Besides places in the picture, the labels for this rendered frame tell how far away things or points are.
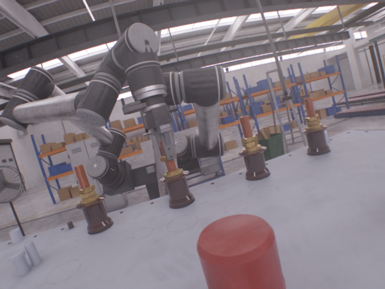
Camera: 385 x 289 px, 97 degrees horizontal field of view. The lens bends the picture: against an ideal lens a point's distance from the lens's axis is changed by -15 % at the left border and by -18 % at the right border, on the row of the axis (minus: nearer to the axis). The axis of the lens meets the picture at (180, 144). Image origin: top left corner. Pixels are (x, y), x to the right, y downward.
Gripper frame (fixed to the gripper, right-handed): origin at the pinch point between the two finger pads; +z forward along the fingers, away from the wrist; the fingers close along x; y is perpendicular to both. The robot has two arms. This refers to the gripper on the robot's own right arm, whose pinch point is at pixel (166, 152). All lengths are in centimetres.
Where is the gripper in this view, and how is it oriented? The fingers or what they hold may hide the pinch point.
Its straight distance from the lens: 61.4
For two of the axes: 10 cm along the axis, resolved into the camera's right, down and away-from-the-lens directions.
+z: 2.8, 9.6, 0.9
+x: -3.2, 0.0, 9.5
